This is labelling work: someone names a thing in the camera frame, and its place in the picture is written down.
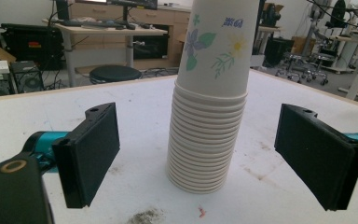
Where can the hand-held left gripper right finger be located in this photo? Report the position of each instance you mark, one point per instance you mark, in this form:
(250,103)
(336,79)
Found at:
(317,155)

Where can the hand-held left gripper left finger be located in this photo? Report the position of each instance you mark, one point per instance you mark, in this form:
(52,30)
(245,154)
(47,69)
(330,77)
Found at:
(87,155)

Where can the floral paper cup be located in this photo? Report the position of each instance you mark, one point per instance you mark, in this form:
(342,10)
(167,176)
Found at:
(217,62)

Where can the white table mat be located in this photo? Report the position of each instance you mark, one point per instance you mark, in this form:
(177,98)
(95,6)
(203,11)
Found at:
(136,109)

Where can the black round stool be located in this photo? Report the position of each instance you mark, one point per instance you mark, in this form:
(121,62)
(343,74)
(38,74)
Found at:
(115,73)

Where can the large black case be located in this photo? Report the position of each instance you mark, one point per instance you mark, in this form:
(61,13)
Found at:
(28,46)

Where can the small white box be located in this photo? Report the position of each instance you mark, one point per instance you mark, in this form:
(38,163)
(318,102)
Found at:
(0,67)

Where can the light wooden desk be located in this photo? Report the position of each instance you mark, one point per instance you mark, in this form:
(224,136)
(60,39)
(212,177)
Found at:
(112,31)

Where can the black keyboard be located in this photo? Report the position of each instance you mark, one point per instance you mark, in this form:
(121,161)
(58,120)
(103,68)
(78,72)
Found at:
(90,24)

